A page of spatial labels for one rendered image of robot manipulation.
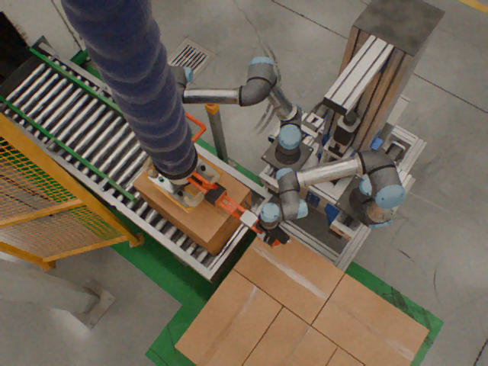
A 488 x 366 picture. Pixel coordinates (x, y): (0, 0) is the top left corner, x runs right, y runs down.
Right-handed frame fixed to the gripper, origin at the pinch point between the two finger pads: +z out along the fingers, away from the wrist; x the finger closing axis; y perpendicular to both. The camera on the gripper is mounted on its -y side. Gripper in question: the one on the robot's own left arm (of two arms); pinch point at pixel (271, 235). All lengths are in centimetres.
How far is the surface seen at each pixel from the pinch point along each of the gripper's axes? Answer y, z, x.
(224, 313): 2, 71, 42
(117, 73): 54, -95, 10
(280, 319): -27, 71, 23
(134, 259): 90, 125, 56
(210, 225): 35.2, 30.2, 10.5
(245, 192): 32.0, 30.1, -17.3
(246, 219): 14.5, -1.3, 1.5
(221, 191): 33.4, -1.4, -1.8
